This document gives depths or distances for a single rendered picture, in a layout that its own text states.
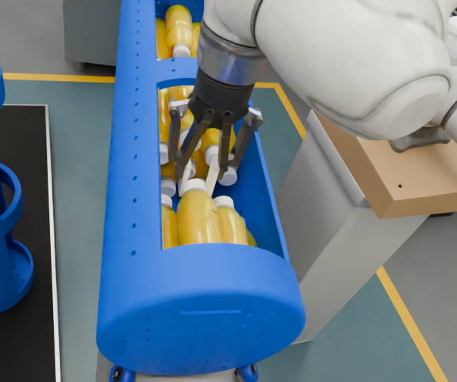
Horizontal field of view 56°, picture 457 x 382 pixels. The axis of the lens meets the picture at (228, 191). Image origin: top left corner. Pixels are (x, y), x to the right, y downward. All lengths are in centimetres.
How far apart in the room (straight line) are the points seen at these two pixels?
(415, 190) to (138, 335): 69
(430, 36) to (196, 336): 44
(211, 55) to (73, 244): 157
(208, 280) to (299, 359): 145
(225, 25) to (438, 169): 75
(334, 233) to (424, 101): 85
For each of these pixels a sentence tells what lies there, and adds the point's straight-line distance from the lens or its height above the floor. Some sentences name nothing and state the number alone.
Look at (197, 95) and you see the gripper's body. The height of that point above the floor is 133.
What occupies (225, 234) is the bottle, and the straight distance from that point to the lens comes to 67.
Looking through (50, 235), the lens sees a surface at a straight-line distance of 185.
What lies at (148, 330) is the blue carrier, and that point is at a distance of 58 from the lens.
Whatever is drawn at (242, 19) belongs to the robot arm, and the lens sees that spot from 45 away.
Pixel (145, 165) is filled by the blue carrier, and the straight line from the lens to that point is 64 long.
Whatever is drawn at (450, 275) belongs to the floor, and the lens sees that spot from 261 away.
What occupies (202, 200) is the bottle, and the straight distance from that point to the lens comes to 65.
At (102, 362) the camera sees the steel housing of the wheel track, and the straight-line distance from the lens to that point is 83.
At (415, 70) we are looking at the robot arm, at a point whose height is 152.
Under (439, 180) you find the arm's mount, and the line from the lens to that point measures 110.
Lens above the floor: 166
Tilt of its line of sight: 46 degrees down
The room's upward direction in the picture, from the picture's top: 20 degrees clockwise
